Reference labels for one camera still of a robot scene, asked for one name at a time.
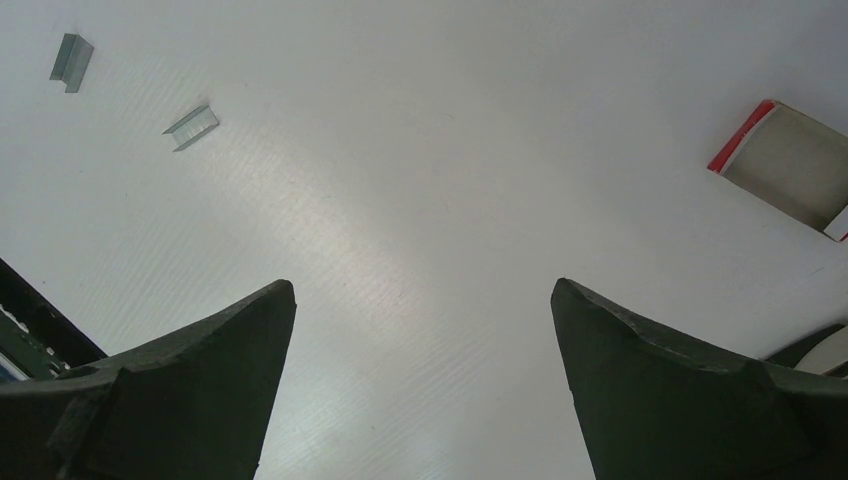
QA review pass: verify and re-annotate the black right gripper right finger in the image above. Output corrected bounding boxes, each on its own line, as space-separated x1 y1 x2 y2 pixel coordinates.
550 278 847 479

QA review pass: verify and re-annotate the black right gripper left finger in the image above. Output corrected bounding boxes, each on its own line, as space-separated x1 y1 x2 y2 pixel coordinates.
1 279 297 479

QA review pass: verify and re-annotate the staple box inner tray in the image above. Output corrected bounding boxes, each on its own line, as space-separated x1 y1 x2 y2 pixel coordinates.
708 99 847 243

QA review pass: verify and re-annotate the silver staple strip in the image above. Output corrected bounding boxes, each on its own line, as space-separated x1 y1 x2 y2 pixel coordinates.
49 33 94 94
162 104 220 153

